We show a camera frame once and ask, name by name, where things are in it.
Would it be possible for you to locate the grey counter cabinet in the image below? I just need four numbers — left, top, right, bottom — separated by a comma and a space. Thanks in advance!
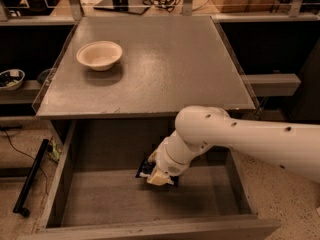
31, 15, 260, 148

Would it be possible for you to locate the dark blueberry rxbar packet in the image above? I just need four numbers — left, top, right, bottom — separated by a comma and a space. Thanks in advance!
136, 159, 179, 187

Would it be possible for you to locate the bowl with items on shelf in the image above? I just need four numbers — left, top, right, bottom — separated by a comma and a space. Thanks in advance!
0, 69, 25, 91

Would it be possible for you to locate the black bar on floor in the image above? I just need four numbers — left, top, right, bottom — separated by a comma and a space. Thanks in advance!
13, 139, 49, 218

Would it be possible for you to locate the dark bowl on shelf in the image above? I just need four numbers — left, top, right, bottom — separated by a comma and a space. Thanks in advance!
37, 68, 54, 85

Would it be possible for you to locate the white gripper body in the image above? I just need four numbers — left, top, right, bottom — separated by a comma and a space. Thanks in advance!
154, 137, 191, 176

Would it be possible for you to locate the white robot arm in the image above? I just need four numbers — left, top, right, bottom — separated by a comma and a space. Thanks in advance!
147, 106, 320, 186

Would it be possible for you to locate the black monitor stand base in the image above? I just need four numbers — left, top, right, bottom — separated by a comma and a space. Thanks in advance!
93, 0, 150, 15

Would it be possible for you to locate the grey side shelf left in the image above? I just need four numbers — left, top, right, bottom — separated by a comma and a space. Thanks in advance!
0, 80, 42, 104

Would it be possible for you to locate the white paper bowl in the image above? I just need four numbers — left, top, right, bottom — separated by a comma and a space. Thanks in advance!
76, 41, 123, 71

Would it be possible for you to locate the black cable on floor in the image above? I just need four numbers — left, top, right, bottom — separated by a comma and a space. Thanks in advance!
0, 125, 50, 195

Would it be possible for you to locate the grey side shelf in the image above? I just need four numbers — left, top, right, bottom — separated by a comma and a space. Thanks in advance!
241, 73, 301, 97
0, 80, 42, 104

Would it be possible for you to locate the grey open top drawer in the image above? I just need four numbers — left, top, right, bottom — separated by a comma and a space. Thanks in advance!
19, 118, 280, 240

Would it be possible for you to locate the grey side shelf right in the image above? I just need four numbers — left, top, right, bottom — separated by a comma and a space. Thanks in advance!
241, 73, 301, 97

